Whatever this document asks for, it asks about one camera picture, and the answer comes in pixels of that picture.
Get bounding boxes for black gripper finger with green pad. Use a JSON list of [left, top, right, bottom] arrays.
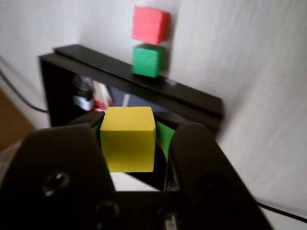
[[154, 112, 275, 230], [0, 111, 117, 230]]

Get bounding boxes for yellow wooden cube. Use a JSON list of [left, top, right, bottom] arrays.
[[99, 106, 156, 173]]

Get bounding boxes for green wooden cube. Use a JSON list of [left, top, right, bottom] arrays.
[[132, 44, 166, 79]]

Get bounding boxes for red wooden cube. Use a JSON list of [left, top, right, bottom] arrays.
[[131, 6, 170, 46]]

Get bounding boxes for large brown cardboard box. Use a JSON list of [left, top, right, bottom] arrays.
[[0, 88, 35, 152]]

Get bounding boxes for black box tray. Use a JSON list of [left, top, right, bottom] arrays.
[[37, 53, 224, 192]]

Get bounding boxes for smooth black power cable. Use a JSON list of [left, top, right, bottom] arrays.
[[0, 69, 307, 222]]

